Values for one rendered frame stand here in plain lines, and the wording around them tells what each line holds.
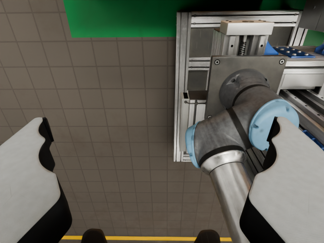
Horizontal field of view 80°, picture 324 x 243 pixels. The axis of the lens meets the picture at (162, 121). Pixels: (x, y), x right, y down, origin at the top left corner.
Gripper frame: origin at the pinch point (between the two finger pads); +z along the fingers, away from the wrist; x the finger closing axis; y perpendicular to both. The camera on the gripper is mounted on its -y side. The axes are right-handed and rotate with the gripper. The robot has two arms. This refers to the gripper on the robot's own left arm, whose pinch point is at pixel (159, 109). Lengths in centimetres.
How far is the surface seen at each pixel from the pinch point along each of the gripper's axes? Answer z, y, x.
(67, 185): 152, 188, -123
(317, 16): 99, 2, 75
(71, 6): 152, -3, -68
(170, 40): 152, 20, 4
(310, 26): 102, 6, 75
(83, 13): 152, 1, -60
